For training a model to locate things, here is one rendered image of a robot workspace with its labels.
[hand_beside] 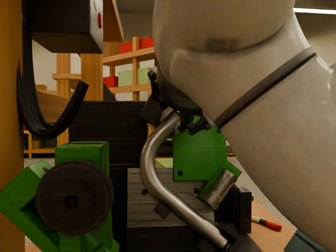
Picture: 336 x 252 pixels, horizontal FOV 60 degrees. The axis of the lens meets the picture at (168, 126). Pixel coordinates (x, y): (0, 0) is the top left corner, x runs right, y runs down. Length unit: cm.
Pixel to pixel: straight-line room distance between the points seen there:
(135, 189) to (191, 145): 15
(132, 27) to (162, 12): 984
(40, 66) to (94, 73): 873
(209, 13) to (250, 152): 11
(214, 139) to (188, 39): 43
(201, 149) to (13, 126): 35
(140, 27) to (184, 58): 985
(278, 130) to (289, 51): 6
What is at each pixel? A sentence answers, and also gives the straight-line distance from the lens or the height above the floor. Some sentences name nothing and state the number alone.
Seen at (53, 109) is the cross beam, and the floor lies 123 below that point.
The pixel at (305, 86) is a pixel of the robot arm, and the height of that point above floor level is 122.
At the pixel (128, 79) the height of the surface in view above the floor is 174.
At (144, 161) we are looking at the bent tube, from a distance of 57.
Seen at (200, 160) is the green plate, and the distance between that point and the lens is 62.
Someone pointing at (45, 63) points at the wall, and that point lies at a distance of 1010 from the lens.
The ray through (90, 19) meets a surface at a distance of 57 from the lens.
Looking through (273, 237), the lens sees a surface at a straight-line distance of 82.
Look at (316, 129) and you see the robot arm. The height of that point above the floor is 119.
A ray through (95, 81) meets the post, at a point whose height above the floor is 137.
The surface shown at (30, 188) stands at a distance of 35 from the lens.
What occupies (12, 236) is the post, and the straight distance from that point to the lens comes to 53.
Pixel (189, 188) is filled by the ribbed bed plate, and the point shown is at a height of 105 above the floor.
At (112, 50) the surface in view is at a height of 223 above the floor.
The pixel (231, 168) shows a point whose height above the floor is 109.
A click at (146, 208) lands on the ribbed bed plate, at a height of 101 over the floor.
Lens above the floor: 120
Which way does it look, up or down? 2 degrees down
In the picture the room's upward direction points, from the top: straight up
